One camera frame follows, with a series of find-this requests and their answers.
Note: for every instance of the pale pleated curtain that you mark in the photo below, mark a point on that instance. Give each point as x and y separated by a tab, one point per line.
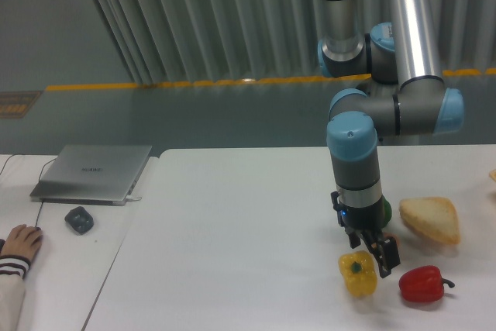
216	40

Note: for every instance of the yellow bell pepper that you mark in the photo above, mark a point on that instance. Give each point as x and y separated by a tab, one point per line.
358	272

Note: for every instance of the person's hand on mouse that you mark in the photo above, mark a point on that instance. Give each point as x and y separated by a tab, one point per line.
19	244

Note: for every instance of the silver laptop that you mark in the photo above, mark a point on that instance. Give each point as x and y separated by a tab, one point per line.
92	174

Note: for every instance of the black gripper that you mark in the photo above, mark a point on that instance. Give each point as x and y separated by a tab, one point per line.
364	224

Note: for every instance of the orange food at edge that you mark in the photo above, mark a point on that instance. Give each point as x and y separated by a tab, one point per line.
493	175

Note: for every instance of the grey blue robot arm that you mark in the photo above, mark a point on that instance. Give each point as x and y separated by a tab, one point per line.
402	53

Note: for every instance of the brown egg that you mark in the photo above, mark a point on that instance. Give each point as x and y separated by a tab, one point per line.
393	238

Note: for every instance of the triangular toast slice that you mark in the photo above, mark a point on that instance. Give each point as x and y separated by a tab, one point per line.
435	218

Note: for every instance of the dark grey small device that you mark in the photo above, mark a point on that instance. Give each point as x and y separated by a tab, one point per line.
79	220

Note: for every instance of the striped sleeve forearm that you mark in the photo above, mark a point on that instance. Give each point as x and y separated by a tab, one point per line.
14	268

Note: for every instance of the red bell pepper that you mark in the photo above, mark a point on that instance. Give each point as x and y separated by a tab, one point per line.
423	284

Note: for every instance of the green bell pepper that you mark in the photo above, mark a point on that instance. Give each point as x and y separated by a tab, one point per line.
387	212

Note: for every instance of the white usb dongle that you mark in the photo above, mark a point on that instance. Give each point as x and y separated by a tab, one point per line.
131	198

